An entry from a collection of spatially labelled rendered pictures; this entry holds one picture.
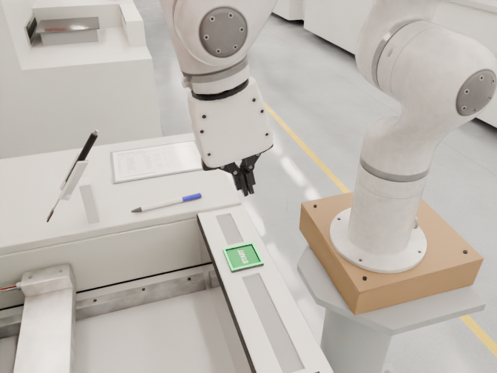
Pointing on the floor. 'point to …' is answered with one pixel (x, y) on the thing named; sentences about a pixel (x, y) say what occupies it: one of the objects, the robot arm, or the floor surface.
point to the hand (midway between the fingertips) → (243, 180)
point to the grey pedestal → (374, 320)
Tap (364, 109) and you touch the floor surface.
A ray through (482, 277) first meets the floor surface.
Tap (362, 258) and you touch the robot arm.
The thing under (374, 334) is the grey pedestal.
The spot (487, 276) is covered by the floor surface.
